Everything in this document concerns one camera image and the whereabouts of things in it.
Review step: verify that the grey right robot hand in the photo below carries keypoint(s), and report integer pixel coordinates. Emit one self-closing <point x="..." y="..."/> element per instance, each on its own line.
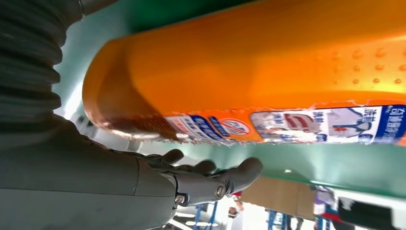
<point x="79" y="190"/>

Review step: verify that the blue metal shelving rack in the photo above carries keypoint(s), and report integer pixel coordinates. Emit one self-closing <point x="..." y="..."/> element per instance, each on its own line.
<point x="212" y="216"/>

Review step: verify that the brown cardboard box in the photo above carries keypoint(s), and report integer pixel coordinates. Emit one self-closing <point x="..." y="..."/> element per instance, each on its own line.
<point x="279" y="196"/>

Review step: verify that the purple packet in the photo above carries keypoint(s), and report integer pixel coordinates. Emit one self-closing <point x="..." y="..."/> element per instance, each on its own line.
<point x="323" y="200"/>

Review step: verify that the black carry bag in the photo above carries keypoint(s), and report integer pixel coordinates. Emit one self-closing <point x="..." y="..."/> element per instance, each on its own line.
<point x="364" y="216"/>

